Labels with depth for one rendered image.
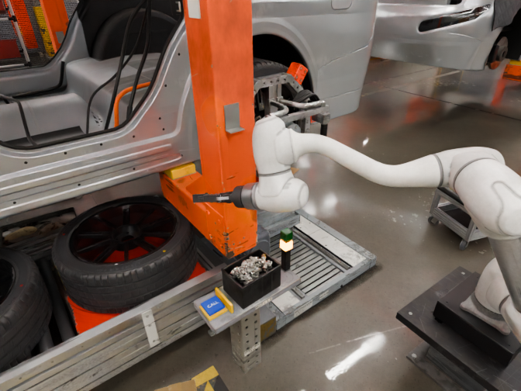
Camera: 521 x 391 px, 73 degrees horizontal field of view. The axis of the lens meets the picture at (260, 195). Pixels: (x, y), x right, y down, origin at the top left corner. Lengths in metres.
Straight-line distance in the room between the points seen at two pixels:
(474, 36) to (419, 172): 3.07
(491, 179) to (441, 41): 3.10
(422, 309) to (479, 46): 2.95
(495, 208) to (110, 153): 1.42
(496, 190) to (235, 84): 0.81
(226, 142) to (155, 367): 1.13
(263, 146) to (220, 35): 0.37
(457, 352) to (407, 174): 0.82
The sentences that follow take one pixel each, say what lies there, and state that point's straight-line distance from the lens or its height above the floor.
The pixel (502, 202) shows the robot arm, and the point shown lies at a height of 1.09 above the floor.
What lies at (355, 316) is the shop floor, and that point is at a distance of 2.06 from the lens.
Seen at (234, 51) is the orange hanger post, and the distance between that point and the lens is 1.22.
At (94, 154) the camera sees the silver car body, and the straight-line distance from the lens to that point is 1.69.
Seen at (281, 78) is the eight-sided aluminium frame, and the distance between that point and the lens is 1.92.
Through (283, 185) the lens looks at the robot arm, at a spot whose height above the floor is 1.02.
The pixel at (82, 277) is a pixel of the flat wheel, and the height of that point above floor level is 0.49.
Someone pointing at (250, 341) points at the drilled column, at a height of 0.20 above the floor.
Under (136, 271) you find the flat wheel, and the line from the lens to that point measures 1.62.
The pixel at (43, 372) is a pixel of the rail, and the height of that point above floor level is 0.34.
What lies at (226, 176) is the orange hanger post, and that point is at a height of 0.92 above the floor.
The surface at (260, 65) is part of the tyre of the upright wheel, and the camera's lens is 1.93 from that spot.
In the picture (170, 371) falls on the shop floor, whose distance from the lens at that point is 1.88.
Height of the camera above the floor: 1.54
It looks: 31 degrees down
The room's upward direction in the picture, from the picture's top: 1 degrees counter-clockwise
